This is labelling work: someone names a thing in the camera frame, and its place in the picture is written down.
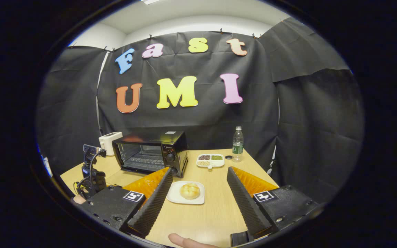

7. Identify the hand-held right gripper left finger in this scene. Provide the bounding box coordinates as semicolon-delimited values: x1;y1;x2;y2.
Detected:
78;167;173;239

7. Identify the black electric oven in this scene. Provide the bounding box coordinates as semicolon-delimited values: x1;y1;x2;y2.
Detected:
109;130;189;186

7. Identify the clear plastic water bottle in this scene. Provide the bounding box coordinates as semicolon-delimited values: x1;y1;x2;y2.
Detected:
232;126;244;163

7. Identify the white square plate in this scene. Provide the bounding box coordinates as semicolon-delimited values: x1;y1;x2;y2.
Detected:
166;181;205;205

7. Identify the black backdrop cloth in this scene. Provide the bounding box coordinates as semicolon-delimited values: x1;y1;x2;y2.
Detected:
37;17;364;204

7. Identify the white toaster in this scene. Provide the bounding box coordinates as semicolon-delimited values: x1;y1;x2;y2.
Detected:
99;132;123;156

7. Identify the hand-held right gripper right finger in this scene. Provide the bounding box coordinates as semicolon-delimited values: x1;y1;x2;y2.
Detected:
227;166;323;241

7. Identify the white divided dish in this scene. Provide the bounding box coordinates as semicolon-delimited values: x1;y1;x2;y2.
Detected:
196;154;225;170

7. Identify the round bread roll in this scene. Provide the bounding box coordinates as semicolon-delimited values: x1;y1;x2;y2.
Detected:
180;183;201;200

